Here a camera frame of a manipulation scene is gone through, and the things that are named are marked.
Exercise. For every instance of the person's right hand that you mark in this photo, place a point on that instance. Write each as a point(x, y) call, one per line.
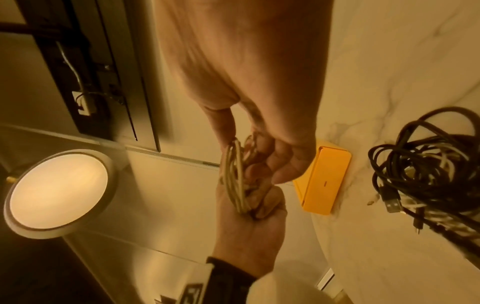
point(255, 59)

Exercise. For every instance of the person's left hand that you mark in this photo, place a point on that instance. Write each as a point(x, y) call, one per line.
point(247, 243)

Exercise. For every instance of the yellow box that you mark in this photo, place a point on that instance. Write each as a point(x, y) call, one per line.
point(322, 190)

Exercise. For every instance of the black left wristband with markers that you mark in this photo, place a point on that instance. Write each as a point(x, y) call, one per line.
point(232, 279)

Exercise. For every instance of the white marble table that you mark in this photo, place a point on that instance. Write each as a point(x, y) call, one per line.
point(393, 74)

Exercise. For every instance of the small white wall plug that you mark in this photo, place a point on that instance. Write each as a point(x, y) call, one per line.
point(82, 104)

